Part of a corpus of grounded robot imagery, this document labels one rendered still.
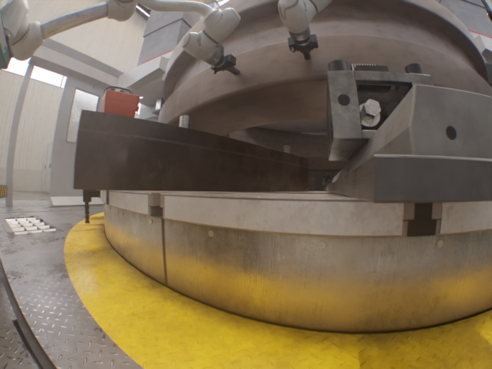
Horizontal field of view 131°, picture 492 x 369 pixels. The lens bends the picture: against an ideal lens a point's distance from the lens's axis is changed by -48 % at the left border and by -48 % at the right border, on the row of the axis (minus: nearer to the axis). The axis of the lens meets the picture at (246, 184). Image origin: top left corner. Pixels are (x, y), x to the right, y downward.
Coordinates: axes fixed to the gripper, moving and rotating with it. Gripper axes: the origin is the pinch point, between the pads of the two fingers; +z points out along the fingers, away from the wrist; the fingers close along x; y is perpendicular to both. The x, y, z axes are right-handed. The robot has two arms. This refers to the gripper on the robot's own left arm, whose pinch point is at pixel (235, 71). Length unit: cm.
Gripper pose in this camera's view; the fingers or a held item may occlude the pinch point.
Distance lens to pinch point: 126.0
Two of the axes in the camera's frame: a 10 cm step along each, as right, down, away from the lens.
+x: 8.4, 0.0, -5.4
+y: -0.1, 10.0, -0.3
